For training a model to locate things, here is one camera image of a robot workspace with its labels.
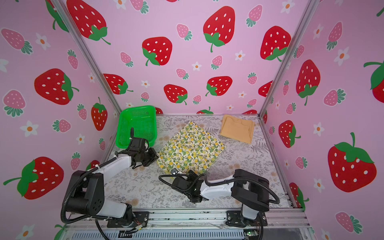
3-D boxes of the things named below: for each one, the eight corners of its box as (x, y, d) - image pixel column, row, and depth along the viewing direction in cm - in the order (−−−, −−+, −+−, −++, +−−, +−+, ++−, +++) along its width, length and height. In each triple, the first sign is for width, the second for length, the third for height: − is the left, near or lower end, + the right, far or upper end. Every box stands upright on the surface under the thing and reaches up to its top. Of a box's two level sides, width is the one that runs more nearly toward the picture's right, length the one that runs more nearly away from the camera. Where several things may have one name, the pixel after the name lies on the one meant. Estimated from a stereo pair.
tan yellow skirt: (217, 134, 112) (218, 131, 109) (224, 116, 123) (224, 114, 121) (250, 143, 106) (251, 141, 104) (253, 124, 118) (254, 122, 115)
